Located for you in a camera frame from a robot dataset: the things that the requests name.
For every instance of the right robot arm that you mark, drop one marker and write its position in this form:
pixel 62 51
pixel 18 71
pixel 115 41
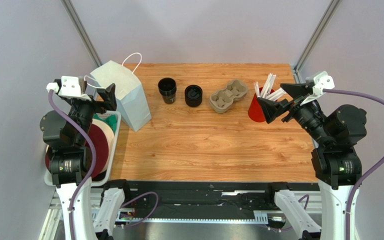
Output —
pixel 335 162

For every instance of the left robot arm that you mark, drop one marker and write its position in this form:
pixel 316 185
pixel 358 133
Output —
pixel 76 201

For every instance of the black lidded coffee cup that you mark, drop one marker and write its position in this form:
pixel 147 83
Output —
pixel 193 95

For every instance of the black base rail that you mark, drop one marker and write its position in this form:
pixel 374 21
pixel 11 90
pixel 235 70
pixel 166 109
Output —
pixel 214 202

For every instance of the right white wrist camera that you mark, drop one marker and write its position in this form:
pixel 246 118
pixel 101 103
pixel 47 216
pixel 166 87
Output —
pixel 321 81

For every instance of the green item in bin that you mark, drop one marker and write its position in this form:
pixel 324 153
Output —
pixel 111 121

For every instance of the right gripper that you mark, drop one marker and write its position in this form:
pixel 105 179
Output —
pixel 291 106

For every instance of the beige round plate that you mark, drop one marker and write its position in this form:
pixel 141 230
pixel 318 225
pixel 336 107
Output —
pixel 102 137

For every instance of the red cup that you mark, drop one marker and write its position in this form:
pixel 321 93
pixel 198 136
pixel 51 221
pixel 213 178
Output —
pixel 255 112

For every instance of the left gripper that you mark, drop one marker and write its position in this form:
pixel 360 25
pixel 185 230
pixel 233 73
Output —
pixel 107 96

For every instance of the white paper bag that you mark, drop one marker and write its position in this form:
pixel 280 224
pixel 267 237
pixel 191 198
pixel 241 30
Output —
pixel 129 92

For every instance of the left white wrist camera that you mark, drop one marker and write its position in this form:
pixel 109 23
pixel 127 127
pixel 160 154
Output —
pixel 69 87

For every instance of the pulp cup carrier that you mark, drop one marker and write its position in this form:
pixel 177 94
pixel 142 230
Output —
pixel 223 99

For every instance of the white wrapped straws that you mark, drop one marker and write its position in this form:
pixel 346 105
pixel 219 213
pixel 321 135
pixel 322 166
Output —
pixel 267 92

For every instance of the maroon cloth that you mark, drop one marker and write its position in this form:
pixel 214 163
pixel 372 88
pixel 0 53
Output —
pixel 68 156

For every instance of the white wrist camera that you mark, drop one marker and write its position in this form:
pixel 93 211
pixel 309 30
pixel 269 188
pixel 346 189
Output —
pixel 69 87
pixel 321 81

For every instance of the white plastic bin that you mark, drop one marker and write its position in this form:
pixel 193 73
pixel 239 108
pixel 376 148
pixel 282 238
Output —
pixel 113 146

